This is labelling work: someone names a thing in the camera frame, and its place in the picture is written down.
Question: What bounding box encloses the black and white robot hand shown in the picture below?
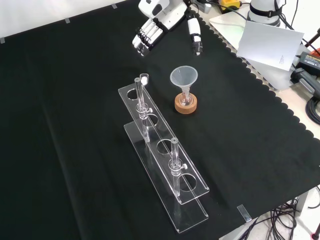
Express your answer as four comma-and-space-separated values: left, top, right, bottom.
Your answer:
131, 0, 205, 58

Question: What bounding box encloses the translucent plastic funnel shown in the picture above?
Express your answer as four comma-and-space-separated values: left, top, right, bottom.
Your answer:
169, 65, 199, 100

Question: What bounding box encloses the clear acrylic funnel stand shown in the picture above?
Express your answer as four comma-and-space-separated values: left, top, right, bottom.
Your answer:
117, 76, 210, 235

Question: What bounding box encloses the pale board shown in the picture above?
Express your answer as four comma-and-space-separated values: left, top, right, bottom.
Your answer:
208, 6, 300, 92

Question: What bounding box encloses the yellow stop button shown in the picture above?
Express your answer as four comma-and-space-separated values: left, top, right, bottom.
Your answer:
218, 0, 242, 14

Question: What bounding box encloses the small round-bottom glass flask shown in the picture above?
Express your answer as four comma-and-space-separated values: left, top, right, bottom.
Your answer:
180, 89, 193, 106

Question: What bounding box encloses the white paper card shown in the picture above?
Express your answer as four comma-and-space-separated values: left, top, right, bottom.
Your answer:
236, 20, 305, 72

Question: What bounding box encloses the red and black tripod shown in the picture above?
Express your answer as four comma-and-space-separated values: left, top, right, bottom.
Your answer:
303, 31, 320, 51

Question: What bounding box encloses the black power adapter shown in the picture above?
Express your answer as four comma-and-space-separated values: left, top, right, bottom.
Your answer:
295, 51, 320, 76

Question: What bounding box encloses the black cloth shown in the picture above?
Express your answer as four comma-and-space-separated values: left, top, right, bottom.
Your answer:
0, 0, 320, 240

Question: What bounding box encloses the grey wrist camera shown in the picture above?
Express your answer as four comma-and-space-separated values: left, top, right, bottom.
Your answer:
196, 1, 214, 14

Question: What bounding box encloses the cork ring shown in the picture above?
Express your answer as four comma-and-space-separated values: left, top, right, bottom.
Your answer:
174, 92, 199, 115

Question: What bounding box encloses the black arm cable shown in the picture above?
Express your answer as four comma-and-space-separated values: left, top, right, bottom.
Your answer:
273, 0, 301, 31

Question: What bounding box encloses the grey and black handle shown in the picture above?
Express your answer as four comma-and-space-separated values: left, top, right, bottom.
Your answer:
290, 67, 320, 97

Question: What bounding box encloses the coiled black cable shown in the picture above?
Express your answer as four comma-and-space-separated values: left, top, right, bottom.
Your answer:
305, 95, 320, 126

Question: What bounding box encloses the black floor cable bundle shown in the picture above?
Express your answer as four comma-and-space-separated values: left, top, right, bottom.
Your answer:
246, 186, 320, 240

